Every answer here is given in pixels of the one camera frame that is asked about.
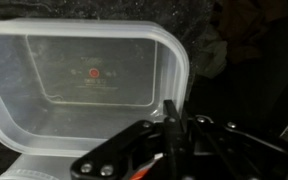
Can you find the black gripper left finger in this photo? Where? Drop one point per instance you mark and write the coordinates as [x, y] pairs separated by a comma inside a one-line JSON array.
[[127, 146]]

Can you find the clear rectangular plastic container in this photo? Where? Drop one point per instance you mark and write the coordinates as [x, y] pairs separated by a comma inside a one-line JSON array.
[[84, 66]]

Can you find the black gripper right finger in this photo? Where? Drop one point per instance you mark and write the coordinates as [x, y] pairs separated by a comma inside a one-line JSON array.
[[244, 150]]

